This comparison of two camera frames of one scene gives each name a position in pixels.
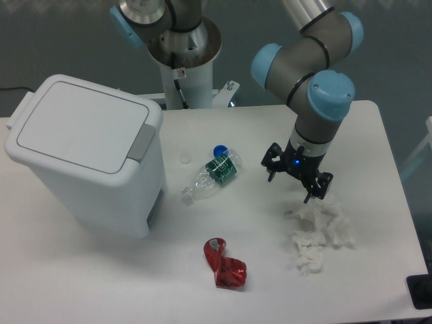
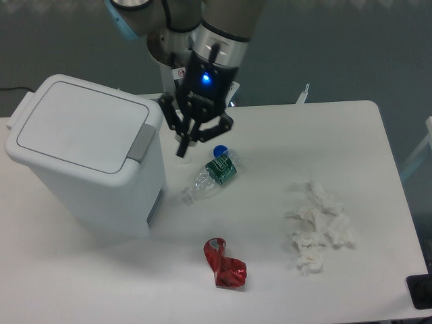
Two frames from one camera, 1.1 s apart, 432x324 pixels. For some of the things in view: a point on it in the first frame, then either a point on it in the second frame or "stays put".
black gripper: x=295 y=161 -> x=206 y=86
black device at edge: x=420 y=289 stays put
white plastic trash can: x=100 y=150 stays put
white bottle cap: x=185 y=158 stays put
